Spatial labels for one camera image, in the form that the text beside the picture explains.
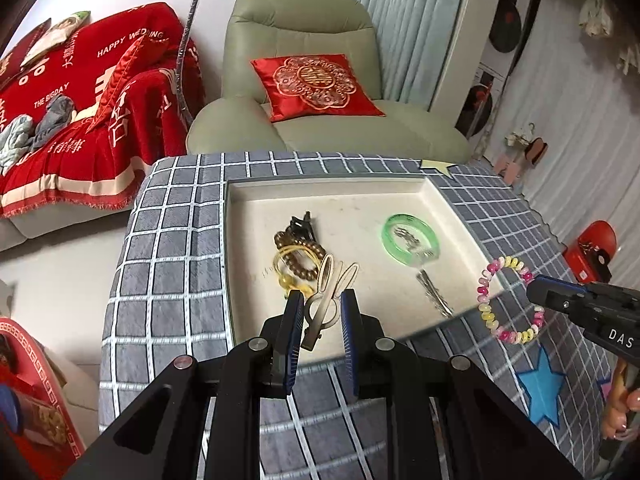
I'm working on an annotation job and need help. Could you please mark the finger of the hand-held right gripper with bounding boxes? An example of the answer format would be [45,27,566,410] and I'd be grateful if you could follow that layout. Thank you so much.
[526,275,591,317]

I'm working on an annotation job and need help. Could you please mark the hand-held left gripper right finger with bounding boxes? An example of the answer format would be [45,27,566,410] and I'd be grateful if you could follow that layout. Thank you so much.
[341,289,583,480]

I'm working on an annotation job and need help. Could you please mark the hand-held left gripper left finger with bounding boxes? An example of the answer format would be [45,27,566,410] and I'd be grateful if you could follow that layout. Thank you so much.
[65,290,306,480]

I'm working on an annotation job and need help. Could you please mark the beige hair clip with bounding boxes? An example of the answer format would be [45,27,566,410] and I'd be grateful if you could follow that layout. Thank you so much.
[300,254,362,352]

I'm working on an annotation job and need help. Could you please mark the yellow cord sunflower bracelet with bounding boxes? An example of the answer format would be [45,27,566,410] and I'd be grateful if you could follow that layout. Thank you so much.
[272,244,327,297]

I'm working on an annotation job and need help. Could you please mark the colourful spiral bead bracelet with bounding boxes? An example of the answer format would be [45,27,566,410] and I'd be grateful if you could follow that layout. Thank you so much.
[477,256,547,345]

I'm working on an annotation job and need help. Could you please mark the brown wooden bead bracelet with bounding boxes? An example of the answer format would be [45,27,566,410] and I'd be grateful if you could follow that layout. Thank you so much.
[274,230,327,282]

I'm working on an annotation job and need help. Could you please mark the silver hair clip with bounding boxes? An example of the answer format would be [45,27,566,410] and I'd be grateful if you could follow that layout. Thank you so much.
[392,227,455,318]

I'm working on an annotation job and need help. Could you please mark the green transparent bangle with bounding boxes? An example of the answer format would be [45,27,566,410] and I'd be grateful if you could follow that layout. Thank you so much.
[382,213,442,267]

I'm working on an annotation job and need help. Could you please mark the black hair claw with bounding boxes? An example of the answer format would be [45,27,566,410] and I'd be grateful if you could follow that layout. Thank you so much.
[287,212,319,242]

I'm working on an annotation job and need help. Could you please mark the grey jewelry tray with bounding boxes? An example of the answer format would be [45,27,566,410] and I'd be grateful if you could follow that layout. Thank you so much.
[222,175,506,350]

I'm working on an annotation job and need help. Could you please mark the person's right hand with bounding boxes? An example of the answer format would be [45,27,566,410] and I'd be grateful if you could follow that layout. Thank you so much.
[601,360,640,442]

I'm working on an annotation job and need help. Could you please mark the red plastic stool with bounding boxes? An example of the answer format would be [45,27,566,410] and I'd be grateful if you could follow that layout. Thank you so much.
[562,220,619,283]

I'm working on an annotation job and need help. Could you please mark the white curtain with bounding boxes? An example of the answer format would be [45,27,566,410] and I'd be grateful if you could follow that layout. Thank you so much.
[520,0,640,261]

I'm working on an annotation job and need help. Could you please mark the slipper rack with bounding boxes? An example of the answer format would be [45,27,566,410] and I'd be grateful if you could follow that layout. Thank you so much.
[492,124,549,186]

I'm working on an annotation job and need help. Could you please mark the grey checkered tablecloth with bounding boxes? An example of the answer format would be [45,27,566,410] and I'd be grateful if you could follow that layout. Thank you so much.
[99,152,617,480]

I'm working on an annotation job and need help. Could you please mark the white washing machine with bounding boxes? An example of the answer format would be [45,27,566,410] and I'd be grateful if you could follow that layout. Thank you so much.
[459,72,507,142]

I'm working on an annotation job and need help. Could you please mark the hanging white garment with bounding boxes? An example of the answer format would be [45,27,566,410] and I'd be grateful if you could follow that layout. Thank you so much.
[616,44,640,77]
[579,0,614,39]

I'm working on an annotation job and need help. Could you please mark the red gift box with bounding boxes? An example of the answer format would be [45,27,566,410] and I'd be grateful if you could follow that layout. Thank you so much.
[0,317,87,463]

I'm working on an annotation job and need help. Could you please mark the grey sofa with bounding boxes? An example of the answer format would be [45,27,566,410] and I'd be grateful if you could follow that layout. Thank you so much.
[0,195,148,255]

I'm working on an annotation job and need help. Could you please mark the red embroidered cushion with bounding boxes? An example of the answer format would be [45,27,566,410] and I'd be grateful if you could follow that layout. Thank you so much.
[250,54,387,123]

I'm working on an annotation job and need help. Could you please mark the red printed blanket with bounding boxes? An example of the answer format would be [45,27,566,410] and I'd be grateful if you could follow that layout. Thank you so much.
[0,2,206,218]

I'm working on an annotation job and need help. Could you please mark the white dryer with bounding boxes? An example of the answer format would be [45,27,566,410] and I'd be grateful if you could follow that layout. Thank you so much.
[487,0,524,57]

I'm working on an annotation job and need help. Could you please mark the teal curtain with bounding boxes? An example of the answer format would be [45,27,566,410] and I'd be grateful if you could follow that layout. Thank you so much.
[357,0,471,102]

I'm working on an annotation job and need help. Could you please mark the red satin pillow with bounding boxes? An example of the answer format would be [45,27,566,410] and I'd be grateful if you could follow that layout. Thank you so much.
[91,35,152,122]

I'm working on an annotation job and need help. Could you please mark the green leather armchair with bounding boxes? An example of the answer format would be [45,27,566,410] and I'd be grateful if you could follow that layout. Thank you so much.
[186,0,471,163]

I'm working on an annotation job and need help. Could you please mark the grey cloth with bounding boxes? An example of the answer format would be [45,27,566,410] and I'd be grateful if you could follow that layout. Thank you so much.
[31,96,77,149]

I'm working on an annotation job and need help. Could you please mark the light blue cloth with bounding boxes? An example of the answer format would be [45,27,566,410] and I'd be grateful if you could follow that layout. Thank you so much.
[0,115,34,177]

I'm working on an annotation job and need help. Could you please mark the portrait print pillow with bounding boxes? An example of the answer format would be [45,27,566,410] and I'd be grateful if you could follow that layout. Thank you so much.
[20,10,92,67]

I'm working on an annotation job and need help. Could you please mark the red square cushion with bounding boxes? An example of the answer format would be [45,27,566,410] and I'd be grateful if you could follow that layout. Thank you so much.
[0,17,52,87]

